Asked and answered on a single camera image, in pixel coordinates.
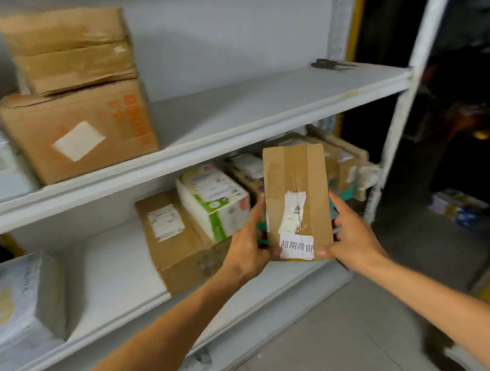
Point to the person's left hand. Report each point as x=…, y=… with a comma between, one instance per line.
x=248, y=251

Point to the person's right hand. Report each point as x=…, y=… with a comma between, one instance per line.
x=359, y=244

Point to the green and white carton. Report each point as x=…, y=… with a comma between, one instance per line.
x=211, y=202

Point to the wide low cardboard box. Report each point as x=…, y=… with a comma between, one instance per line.
x=169, y=258

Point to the small taped cardboard parcel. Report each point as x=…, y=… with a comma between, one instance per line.
x=293, y=171

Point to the white metal shelf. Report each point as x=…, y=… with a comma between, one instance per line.
x=260, y=103

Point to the white printed carton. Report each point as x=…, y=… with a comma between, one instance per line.
x=10, y=300

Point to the large box orange print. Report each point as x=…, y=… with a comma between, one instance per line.
x=33, y=123

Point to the large dusty cardboard box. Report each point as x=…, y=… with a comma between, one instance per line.
x=68, y=49

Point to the person's right forearm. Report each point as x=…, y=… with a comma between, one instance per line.
x=467, y=319

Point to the squat cardboard box white label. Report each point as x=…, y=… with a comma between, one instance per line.
x=338, y=164

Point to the small white blue carton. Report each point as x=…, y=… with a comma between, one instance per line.
x=457, y=206

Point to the crumpled grey plastic wrap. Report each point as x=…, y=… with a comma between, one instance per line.
x=198, y=364

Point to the yellow sticker strip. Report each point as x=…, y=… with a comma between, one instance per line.
x=8, y=246
x=358, y=5

